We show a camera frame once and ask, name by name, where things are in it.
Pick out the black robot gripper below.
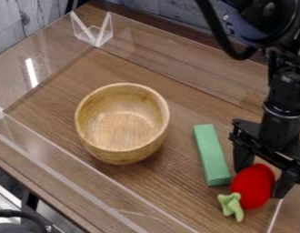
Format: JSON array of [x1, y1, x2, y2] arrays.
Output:
[[230, 51, 300, 198]]

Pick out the red plush strawberry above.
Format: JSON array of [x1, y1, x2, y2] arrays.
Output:
[[218, 163, 276, 222]]

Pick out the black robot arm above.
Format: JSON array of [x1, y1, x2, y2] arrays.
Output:
[[224, 0, 300, 198]]

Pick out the green rectangular block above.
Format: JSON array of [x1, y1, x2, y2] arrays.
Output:
[[194, 124, 232, 187]]

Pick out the wooden bowl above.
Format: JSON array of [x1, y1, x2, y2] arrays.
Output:
[[75, 83, 171, 165]]

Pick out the black metal table leg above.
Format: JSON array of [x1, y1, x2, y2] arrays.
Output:
[[22, 189, 39, 211]]

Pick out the clear acrylic tray walls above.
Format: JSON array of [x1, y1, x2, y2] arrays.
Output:
[[0, 2, 300, 233]]

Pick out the black cable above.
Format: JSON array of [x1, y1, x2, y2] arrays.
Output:
[[196, 0, 263, 61]]

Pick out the clear acrylic corner bracket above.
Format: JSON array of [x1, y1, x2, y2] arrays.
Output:
[[71, 11, 114, 47]]

